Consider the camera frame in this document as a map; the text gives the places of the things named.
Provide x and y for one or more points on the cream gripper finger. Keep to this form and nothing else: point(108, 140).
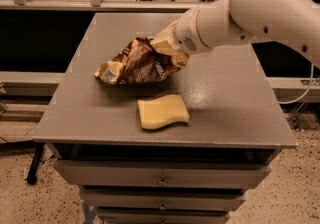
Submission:
point(166, 44)

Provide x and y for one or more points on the brown chip bag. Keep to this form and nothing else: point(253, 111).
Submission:
point(139, 63)

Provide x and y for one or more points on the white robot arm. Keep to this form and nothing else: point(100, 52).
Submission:
point(293, 23)

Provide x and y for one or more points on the yellow sponge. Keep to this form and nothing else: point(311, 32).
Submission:
point(162, 111)

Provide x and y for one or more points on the grey drawer cabinet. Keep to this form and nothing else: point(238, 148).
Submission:
point(181, 151)

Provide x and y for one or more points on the top grey drawer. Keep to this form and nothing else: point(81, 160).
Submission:
point(172, 175)

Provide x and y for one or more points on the grey drawer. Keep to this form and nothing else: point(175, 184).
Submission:
point(172, 175)
point(140, 216)
point(162, 200)

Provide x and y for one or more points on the middle grey drawer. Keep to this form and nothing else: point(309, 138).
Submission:
point(162, 200)

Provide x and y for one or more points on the bottom grey drawer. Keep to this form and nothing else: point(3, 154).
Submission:
point(140, 216)

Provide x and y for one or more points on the black stand leg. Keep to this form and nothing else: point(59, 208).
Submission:
point(31, 178)

